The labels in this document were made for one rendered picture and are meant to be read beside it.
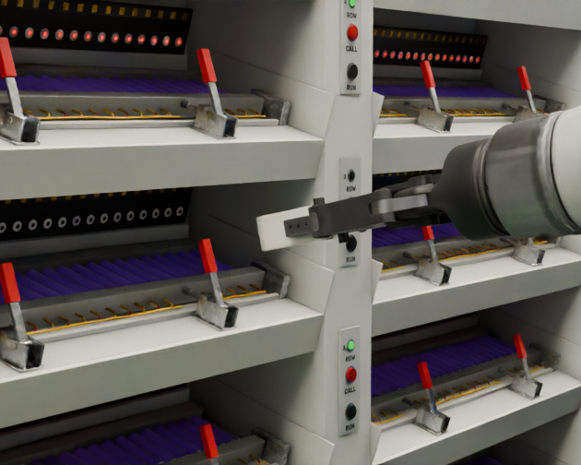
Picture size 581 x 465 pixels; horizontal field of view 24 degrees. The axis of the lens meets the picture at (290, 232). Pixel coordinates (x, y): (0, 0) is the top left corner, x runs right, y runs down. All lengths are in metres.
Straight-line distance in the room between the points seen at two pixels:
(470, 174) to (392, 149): 0.61
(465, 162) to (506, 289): 0.88
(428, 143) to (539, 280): 0.38
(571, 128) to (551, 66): 1.16
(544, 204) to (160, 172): 0.45
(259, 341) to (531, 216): 0.51
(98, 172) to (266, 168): 0.25
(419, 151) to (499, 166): 0.68
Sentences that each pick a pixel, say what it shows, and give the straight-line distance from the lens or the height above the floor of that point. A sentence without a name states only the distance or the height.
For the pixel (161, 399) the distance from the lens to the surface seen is 1.56.
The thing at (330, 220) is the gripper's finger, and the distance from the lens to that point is 1.05.
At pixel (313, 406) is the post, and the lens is 1.52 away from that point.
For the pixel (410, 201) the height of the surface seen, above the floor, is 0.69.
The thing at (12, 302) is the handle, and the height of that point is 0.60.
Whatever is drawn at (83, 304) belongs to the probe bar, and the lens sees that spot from 1.30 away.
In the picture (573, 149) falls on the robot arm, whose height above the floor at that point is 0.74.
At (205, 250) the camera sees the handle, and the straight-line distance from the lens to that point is 1.37.
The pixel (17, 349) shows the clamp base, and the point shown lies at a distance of 1.18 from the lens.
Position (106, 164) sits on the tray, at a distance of 1.22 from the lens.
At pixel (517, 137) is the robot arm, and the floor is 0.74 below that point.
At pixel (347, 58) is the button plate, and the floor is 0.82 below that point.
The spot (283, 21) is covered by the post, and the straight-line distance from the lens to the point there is 1.51.
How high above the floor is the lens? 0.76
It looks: 5 degrees down
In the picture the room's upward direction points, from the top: straight up
